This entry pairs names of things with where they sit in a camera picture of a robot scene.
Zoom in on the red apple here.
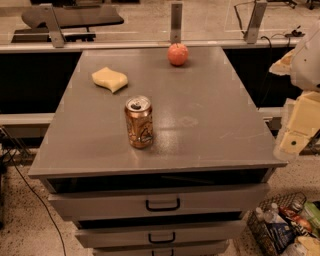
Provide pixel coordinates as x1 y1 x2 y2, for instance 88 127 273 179
167 43 189 66

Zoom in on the middle metal bracket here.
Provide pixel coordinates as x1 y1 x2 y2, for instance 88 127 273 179
170 2 183 43

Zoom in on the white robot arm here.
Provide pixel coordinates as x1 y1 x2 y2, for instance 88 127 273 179
269 20 320 161

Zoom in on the grey drawer cabinet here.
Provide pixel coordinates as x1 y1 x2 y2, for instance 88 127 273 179
27 45 289 256

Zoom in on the grey drawer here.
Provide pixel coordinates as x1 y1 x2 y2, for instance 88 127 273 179
49 183 269 221
93 240 229 256
75 220 246 248

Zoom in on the wire basket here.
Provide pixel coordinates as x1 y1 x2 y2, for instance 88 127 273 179
247 192 306 256

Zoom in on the yellow packet in basket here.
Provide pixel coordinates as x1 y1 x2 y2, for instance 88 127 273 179
296 236 320 256

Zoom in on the black background cable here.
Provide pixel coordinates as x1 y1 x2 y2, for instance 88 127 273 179
233 1 306 109

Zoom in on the middle grey drawer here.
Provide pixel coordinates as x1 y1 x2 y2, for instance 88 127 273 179
75 220 246 248

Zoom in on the clear water bottle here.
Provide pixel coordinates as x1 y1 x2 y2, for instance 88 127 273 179
263 203 285 223
255 207 264 222

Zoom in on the right metal bracket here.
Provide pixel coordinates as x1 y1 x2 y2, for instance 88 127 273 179
244 0 267 44

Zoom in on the bottom grey drawer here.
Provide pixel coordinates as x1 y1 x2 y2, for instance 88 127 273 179
93 240 229 256

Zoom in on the blue snack bag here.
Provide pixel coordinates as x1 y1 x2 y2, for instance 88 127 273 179
266 223 295 253

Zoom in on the green snack bag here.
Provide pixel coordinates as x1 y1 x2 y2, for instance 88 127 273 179
300 201 320 230

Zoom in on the orange soda can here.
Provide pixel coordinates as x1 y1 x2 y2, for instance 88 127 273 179
124 95 153 149

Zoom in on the left metal bracket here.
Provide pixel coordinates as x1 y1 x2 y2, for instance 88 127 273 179
39 3 65 48

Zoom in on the black floor cable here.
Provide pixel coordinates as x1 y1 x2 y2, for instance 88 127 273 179
0 146 68 256

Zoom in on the yellow sponge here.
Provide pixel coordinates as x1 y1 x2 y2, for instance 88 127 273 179
92 67 128 93

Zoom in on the metal bracket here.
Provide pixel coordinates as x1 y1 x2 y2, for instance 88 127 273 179
170 2 183 43
39 3 65 48
244 0 267 44

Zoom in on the top grey drawer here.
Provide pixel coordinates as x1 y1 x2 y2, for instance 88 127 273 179
49 183 269 221

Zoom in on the red snack bag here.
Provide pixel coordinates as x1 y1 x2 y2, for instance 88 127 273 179
279 206 312 232

